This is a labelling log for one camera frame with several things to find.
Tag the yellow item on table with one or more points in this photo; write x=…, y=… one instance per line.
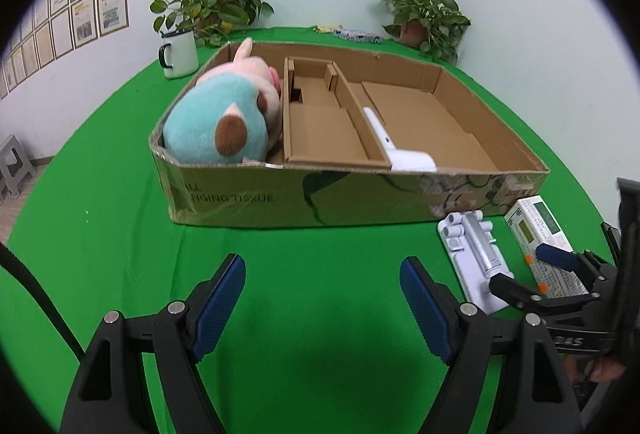
x=327, y=29

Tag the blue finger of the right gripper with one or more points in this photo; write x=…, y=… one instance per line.
x=516, y=294
x=587, y=266

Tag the white green medicine box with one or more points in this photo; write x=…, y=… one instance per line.
x=532, y=224

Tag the potted green plant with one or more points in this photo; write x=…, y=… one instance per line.
x=434, y=27
x=210, y=21

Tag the patterned pouch on table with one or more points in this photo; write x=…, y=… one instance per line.
x=357, y=36

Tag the right potted green plant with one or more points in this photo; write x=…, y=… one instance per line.
x=434, y=27

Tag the person's right hand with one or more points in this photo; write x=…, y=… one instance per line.
x=599, y=370

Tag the left potted green plant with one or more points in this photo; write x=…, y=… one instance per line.
x=210, y=21

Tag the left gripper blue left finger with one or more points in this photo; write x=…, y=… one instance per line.
x=109, y=393

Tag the large open cardboard box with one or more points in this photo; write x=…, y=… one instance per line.
x=328, y=167

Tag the white enamel mug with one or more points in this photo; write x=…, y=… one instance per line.
x=178, y=55

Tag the grey plastic stool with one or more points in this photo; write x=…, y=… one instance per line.
x=15, y=166

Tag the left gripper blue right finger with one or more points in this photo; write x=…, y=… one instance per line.
x=534, y=394

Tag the framed certificate on wall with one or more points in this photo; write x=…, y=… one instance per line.
x=112, y=16

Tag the pig plush toy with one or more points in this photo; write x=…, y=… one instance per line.
x=233, y=113

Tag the white lint roller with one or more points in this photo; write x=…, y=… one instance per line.
x=401, y=160

